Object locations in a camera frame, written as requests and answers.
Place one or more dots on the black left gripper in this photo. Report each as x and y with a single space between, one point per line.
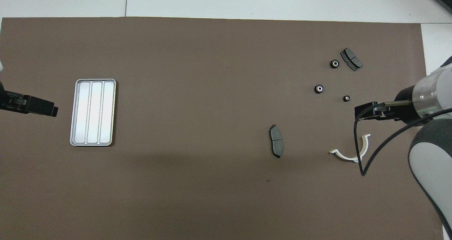
10 104

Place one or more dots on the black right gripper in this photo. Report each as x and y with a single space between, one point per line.
404 109

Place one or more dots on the small black bearing gear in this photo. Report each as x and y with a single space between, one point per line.
346 98

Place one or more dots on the large black bearing gear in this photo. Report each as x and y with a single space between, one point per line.
334 63
319 89

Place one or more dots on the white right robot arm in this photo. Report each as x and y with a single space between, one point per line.
430 151

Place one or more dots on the silver metal compartment tray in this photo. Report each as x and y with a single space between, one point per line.
92 113

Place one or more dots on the short dark grey brake pad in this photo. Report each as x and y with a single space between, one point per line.
353 59

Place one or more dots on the long dark grey brake pad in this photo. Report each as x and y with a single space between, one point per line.
276 143

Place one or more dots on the brown table mat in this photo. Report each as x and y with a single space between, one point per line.
212 91

